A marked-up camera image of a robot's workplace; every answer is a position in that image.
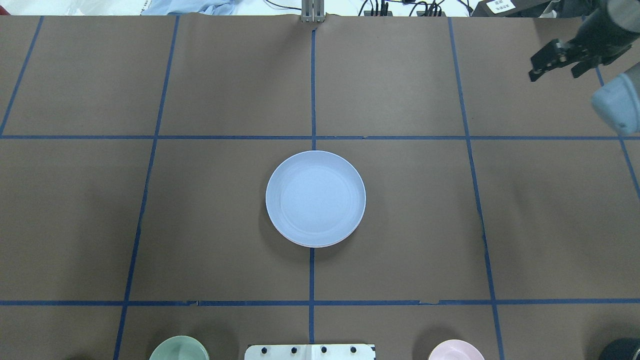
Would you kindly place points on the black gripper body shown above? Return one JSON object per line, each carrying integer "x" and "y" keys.
{"x": 596, "y": 41}

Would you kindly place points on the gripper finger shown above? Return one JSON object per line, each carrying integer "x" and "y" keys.
{"x": 538, "y": 69}
{"x": 583, "y": 66}

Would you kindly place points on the blue plate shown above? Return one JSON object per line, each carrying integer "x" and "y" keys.
{"x": 315, "y": 199}

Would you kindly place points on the black box with label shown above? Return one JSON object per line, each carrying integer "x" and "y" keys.
{"x": 515, "y": 9}

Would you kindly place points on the dark pot with glass lid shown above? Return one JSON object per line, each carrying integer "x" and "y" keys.
{"x": 627, "y": 348}

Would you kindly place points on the pink bowl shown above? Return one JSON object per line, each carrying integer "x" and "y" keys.
{"x": 455, "y": 349}

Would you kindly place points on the light blue cloth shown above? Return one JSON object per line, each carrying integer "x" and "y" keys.
{"x": 180, "y": 7}

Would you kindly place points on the green bowl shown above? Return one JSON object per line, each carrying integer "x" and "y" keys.
{"x": 181, "y": 347}

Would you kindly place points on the aluminium frame post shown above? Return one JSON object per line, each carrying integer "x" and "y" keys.
{"x": 313, "y": 11}

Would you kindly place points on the white camera stand pedestal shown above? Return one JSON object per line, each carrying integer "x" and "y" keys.
{"x": 357, "y": 351}

